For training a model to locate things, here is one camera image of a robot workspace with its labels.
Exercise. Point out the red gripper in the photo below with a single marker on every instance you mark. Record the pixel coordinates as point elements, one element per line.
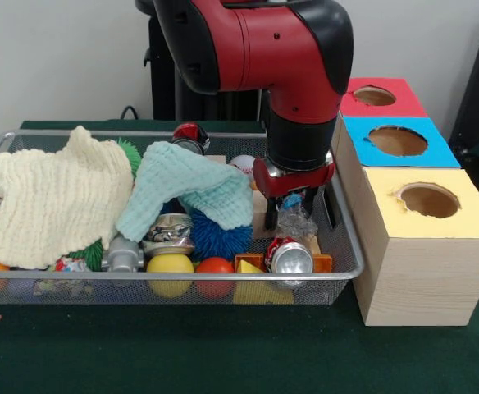
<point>293,182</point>

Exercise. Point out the crushed clear plastic bottle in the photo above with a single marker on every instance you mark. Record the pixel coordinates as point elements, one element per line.
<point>295,220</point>

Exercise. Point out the crushed printed can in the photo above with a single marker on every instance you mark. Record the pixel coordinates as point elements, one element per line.
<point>168,232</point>

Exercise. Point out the white baseball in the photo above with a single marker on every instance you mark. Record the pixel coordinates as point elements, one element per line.
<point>242,164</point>

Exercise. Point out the blue spiky ball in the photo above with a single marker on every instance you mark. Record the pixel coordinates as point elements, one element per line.
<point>219,240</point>

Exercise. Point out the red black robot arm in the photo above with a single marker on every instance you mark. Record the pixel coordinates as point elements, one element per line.
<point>264,49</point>

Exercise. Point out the yellow ball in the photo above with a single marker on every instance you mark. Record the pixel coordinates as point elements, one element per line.
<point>170,267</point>

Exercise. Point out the red silver soda can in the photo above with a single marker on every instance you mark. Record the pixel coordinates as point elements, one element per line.
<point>290,258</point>

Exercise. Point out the clear mesh bin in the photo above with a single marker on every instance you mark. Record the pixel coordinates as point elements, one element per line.
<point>342,263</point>

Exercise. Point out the cream knitted cloth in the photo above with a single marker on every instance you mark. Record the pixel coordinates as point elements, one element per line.
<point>55,201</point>

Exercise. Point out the red orange ball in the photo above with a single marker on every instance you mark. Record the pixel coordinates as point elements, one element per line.
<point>215,267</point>

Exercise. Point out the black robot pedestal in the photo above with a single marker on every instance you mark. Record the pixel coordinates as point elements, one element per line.
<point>161,78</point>

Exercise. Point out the mint green cloth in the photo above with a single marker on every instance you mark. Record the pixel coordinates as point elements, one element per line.
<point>186,185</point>

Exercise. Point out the red black can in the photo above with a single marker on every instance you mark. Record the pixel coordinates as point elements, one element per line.
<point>192,133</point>

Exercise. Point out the wooden box with three holes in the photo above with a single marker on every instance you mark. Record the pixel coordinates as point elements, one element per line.
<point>424,263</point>

